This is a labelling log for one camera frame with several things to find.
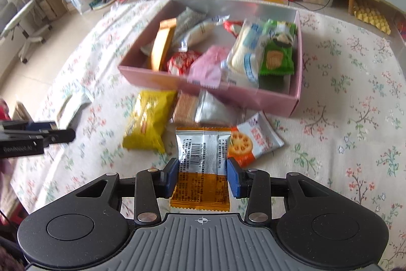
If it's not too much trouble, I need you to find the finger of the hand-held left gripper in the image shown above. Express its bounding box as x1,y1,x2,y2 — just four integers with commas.
30,128,76,148
0,120,57,132

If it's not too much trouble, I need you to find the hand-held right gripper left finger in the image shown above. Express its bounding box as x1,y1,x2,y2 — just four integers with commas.
74,157,180,225

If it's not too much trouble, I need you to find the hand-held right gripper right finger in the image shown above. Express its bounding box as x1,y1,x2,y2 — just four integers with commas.
227,157,333,224

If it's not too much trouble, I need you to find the white pale yellow snack packet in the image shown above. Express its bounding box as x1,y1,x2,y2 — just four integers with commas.
56,89,93,129

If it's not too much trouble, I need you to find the orange silver snack packet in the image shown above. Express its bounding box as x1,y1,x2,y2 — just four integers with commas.
170,126,233,212

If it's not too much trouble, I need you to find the pink cardboard box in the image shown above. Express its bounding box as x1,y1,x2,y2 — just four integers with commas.
117,0,303,118

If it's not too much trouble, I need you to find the pink snack packet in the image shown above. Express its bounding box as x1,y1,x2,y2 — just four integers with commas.
188,45,230,89

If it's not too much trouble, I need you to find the white blue rice cracker packet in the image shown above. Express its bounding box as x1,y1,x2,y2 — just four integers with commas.
221,20,268,89

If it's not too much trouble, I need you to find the gold bar snack packet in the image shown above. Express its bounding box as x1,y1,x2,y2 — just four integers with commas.
150,20,177,71

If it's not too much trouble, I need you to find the small red white snack packet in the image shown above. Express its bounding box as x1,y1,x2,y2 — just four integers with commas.
223,20,245,37

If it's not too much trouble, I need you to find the white orange cracker packet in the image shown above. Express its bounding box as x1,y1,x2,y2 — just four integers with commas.
228,111,285,167

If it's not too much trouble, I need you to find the plain silver snack packet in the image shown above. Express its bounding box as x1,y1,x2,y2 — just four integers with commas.
194,89,245,126

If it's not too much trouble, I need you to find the clear brown wafer packet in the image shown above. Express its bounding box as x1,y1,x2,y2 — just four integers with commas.
173,91,201,125

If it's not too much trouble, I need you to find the grey office chair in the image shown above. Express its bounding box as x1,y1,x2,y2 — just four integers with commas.
0,0,53,64

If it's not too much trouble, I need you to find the green chip packet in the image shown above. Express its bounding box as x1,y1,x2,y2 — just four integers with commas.
258,41,295,77

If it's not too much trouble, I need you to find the floral tablecloth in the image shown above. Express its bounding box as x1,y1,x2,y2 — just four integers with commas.
9,0,406,259

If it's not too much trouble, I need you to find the clear white bun packet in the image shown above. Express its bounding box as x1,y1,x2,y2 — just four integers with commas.
181,15,230,47

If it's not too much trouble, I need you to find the green white cracker packet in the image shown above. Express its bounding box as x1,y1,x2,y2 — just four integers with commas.
262,19,299,46

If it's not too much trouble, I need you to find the silver grey snack packet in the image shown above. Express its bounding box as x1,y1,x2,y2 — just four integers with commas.
173,6,207,46

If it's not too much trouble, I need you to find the yellow egg tray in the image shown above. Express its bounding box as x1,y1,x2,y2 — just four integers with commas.
353,1,392,35

